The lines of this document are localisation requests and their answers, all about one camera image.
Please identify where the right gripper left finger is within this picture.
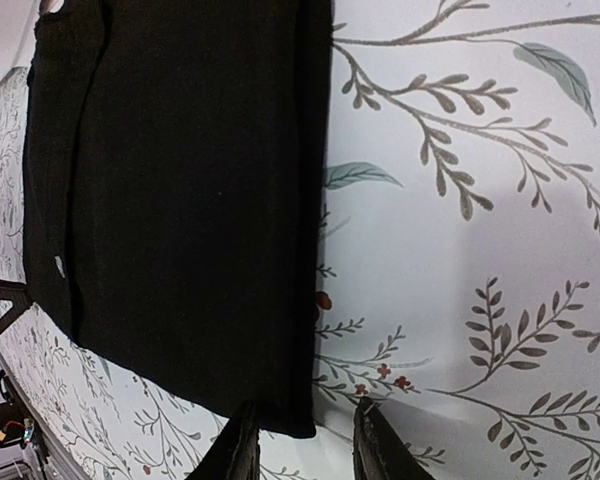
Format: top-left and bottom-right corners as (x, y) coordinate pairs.
(186, 401), (260, 480)

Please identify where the floral patterned tablecloth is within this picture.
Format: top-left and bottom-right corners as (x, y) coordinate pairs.
(0, 1), (600, 479)

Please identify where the black long sleeve shirt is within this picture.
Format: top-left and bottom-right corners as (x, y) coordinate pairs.
(22, 1), (333, 439)

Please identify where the aluminium front rail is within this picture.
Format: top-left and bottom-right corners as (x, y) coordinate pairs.
(0, 352), (89, 480)

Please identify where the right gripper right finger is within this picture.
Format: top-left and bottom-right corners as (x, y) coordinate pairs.
(353, 397), (430, 480)

